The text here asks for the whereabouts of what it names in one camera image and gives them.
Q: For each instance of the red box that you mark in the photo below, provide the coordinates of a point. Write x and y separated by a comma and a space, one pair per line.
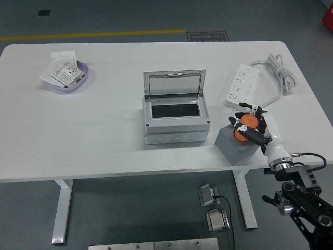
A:
328, 18

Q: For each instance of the purple plastic tray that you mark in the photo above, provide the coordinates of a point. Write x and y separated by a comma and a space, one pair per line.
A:
70, 89

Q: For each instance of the black table control panel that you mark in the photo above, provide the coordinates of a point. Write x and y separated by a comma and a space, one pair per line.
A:
268, 171

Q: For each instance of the white power strip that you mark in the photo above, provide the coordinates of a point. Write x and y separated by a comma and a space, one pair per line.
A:
242, 83

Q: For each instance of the packaged white socket panel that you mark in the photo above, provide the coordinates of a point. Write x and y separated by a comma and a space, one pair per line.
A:
67, 73

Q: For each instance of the grey plastic enclosure box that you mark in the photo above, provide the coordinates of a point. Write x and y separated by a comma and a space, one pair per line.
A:
177, 129

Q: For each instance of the orange cylinder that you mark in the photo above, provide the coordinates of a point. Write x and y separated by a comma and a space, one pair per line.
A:
248, 121

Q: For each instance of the transparent hinged box lid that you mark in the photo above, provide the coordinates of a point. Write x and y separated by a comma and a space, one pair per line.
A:
171, 84

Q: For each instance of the grey metal plate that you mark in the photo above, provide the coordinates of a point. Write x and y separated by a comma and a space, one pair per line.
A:
119, 246

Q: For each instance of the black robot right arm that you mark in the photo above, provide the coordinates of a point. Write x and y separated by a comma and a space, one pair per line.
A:
307, 198

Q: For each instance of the white table leg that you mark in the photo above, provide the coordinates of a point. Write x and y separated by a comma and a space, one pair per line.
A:
62, 208
245, 198

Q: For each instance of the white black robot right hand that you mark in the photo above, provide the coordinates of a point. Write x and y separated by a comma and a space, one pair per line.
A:
273, 135

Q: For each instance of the white wall switch plate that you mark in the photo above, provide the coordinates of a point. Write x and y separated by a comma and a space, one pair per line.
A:
62, 56

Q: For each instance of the white flat packet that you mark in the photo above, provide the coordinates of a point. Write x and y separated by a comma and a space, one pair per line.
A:
48, 73

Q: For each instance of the grey cube with round hole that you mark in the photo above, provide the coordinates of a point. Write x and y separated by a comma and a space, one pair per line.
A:
231, 145

